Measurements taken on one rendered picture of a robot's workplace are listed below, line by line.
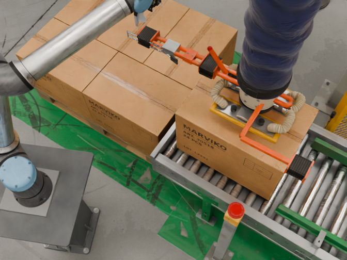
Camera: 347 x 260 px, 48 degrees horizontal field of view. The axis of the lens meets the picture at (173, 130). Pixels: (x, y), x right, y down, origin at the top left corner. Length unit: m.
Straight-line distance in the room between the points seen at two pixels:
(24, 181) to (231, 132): 0.98
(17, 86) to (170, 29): 1.64
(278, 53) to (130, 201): 1.70
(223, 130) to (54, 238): 0.97
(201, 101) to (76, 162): 0.73
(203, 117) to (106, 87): 0.86
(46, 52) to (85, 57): 1.37
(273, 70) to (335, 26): 2.34
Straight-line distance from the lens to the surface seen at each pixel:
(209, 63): 1.83
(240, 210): 1.68
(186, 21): 2.90
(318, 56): 3.56
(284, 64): 1.50
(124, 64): 2.68
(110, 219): 2.78
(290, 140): 1.95
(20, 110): 3.35
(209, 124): 1.93
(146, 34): 1.94
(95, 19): 1.43
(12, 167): 1.89
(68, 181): 2.11
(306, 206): 2.28
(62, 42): 1.42
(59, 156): 2.18
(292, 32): 1.35
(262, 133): 1.80
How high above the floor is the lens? 2.64
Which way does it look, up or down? 62 degrees down
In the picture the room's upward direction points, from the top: 4 degrees counter-clockwise
